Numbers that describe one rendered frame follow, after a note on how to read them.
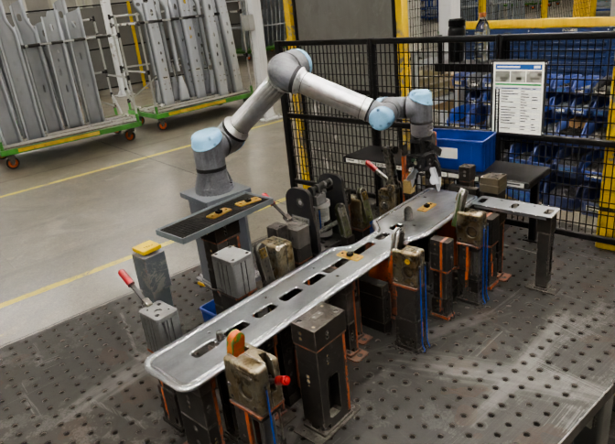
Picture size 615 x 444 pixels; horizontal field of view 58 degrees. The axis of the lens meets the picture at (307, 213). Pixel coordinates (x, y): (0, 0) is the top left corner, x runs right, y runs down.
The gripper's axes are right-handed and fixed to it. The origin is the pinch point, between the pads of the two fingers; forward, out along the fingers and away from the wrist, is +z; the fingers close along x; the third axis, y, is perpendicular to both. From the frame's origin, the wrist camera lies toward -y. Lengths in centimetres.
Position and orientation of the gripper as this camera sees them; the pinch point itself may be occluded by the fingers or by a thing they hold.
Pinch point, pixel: (426, 186)
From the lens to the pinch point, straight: 207.4
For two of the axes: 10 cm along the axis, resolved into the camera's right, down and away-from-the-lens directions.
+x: 7.4, 1.8, -6.4
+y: -6.6, 3.5, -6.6
